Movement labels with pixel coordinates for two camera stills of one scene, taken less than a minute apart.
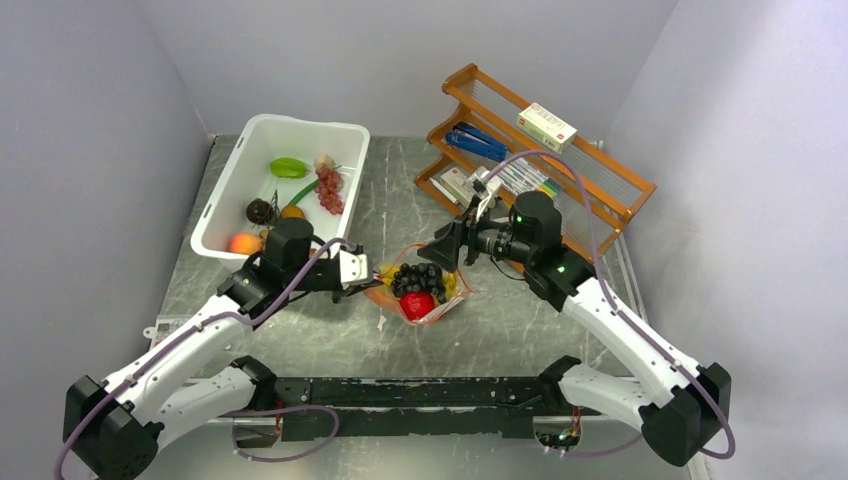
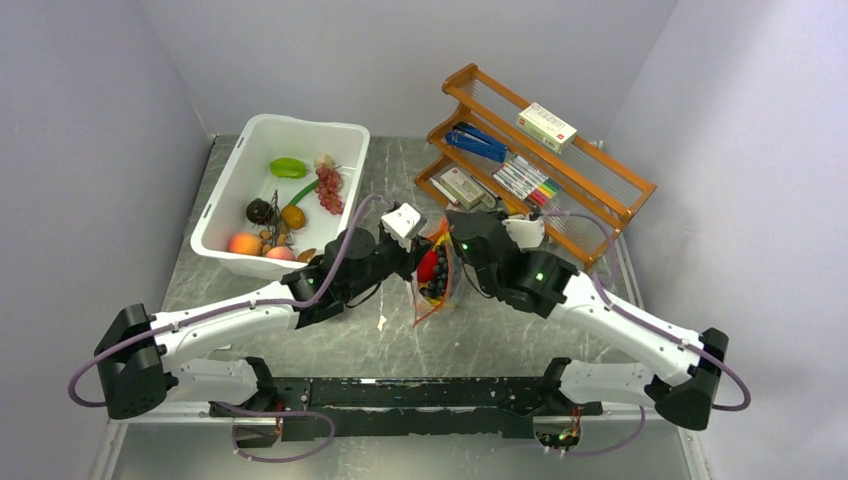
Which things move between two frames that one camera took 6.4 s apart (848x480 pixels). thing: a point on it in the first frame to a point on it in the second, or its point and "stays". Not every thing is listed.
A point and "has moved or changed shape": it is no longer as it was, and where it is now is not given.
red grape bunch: (327, 190) stays
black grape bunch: (423, 277) has moved or changed shape
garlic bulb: (324, 161) stays
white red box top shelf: (546, 127) stays
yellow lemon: (293, 212) stays
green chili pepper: (307, 189) stays
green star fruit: (288, 168) stays
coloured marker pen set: (522, 177) stays
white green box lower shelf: (458, 185) stays
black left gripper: (354, 288) to (410, 260)
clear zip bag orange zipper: (417, 288) has moved or changed shape
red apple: (416, 304) to (424, 270)
